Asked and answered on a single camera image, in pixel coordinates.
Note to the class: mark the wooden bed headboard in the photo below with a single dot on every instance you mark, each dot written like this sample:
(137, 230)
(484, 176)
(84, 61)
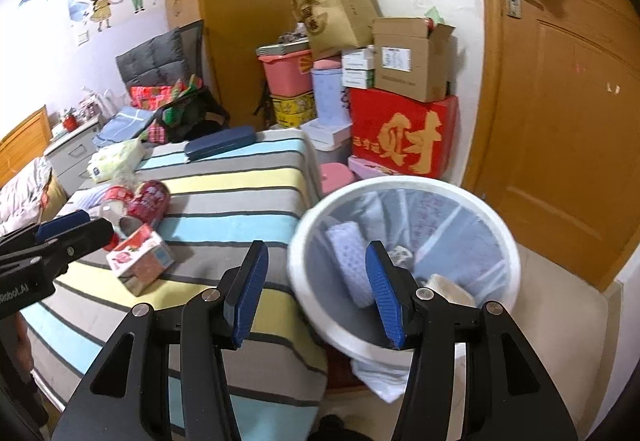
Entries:
(25, 131)

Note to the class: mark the grey quilted chair cushion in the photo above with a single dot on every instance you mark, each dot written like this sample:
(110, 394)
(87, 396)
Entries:
(150, 56)

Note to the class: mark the dark blue glasses case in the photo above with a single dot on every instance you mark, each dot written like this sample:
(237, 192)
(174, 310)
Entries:
(220, 143)

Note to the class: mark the green tissue pack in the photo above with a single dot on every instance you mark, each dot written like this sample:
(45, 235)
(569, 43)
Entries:
(112, 161)

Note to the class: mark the small white box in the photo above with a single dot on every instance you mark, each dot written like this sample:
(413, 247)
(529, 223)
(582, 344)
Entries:
(357, 78)
(357, 58)

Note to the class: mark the blue folded blanket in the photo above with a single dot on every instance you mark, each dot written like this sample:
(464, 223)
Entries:
(120, 126)

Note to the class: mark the floral quilt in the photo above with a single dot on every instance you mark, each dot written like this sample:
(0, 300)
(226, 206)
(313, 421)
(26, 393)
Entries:
(25, 191)

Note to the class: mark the white storage box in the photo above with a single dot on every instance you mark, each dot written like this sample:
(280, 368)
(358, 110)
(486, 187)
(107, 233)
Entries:
(325, 133)

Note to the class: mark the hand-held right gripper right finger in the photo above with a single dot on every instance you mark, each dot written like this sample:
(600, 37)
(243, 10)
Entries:
(385, 296)

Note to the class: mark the brown paper bag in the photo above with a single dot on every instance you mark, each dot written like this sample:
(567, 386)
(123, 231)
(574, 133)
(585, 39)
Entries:
(340, 11)

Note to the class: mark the red gift box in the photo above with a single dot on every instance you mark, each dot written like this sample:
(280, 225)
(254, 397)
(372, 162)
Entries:
(400, 131)

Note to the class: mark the white and red drink carton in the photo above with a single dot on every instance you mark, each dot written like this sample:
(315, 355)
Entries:
(140, 256)

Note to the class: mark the light blue plastic container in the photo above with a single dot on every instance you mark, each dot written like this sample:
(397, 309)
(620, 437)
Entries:
(330, 91)

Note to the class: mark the brown cardboard box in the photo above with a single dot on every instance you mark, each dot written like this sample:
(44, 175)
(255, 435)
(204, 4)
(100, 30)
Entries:
(410, 76)

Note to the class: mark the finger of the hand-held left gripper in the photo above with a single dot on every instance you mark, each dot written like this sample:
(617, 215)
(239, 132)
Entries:
(60, 223)
(85, 236)

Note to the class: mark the white wall switch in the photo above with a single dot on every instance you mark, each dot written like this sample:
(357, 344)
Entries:
(82, 39)

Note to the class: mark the lilac flat box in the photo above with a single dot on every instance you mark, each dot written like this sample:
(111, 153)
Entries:
(370, 166)

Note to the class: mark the dark green bag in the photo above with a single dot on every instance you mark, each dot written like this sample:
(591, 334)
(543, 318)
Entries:
(200, 116)

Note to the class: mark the wooden door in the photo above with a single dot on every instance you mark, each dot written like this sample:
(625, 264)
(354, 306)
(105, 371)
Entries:
(550, 121)

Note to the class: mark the pink round container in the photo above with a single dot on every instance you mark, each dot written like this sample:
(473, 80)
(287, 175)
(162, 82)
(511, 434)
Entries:
(337, 177)

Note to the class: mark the clear plastic bottle red label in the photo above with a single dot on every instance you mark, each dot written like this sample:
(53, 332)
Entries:
(117, 198)

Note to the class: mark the red milk can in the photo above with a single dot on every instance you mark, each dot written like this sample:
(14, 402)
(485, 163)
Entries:
(150, 201)

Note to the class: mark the yellow patterned box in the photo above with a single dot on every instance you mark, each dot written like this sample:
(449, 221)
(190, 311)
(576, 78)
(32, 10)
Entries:
(292, 108)

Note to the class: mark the red plaid cloth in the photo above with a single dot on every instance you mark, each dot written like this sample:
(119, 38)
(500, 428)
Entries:
(150, 93)

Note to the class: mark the wooden wardrobe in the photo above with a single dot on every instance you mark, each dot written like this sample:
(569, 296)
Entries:
(235, 21)

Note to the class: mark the striped tablecloth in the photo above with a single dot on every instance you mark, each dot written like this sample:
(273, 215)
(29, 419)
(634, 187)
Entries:
(225, 201)

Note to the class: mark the pink plastic storage bin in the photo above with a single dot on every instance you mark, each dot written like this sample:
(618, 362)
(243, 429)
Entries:
(287, 73)

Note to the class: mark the grey nightstand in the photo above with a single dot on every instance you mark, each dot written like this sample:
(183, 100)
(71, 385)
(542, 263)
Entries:
(70, 151)

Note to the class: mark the small red jar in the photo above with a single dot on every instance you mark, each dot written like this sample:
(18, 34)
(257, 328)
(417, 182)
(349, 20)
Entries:
(69, 121)

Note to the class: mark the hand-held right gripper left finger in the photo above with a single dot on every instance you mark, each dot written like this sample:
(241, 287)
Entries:
(247, 291)

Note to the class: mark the white trash bin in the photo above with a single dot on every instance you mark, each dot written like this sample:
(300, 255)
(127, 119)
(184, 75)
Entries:
(305, 271)

